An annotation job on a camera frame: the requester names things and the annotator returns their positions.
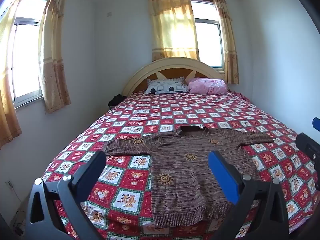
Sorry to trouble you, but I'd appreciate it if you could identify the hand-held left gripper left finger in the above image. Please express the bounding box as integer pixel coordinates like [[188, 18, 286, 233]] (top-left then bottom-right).
[[26, 151, 108, 240]]

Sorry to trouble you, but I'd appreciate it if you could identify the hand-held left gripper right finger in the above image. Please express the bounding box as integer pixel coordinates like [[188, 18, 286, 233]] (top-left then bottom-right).
[[208, 151, 290, 240]]

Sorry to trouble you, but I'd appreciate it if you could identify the brown knitted sweater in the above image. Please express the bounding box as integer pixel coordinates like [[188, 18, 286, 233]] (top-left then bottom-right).
[[104, 125, 275, 229]]

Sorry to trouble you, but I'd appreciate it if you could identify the red checked printed blanket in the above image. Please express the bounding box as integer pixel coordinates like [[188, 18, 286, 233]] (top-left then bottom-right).
[[42, 90, 320, 240]]

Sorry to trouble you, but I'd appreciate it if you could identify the dark cloth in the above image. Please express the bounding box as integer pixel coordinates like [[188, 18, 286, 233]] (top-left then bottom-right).
[[108, 94, 127, 107]]

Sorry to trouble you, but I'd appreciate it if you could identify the pink pillow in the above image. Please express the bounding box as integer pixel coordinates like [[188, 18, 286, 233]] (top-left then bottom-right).
[[187, 77, 228, 95]]

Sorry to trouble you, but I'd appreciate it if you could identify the grey white patterned pillow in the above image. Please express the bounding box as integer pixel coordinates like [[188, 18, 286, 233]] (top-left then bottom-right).
[[144, 77, 188, 95]]

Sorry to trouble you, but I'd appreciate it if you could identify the cream wooden bed headboard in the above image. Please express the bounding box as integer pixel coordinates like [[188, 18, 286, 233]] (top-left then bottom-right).
[[122, 57, 225, 98]]

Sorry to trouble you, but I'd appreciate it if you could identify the small sliding window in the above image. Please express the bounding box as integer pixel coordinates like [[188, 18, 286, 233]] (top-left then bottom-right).
[[190, 0, 224, 69]]

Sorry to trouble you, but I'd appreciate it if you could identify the large sliding window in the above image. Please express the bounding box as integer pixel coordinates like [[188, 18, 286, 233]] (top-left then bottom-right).
[[11, 0, 48, 109]]

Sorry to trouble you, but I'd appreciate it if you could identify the black floor cable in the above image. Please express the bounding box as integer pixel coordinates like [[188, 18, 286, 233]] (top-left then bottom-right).
[[9, 182, 25, 230]]

